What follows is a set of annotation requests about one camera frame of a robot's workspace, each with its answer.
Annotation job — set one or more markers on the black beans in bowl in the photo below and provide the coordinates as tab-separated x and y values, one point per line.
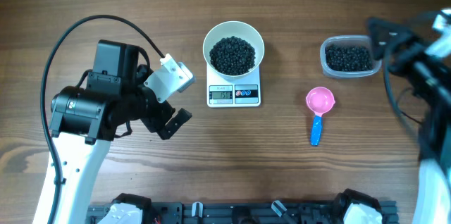
232	56

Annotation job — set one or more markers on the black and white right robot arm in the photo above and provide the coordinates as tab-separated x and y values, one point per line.
430	81

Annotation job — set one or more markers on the white bowl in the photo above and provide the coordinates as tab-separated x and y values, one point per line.
237	29

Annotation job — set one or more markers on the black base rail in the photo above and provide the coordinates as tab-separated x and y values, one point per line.
301	212

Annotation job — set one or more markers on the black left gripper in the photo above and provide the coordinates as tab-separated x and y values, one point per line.
165	111

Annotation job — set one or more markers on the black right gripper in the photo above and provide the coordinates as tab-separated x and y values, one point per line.
413	46

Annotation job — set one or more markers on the pink scoop with blue handle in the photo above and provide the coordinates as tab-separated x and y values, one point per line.
319	100

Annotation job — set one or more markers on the white digital kitchen scale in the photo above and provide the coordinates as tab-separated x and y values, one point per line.
232	92

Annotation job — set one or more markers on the clear plastic container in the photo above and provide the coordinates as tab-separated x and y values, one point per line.
348	40

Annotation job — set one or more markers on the black beans pile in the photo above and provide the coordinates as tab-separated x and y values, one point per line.
348	58

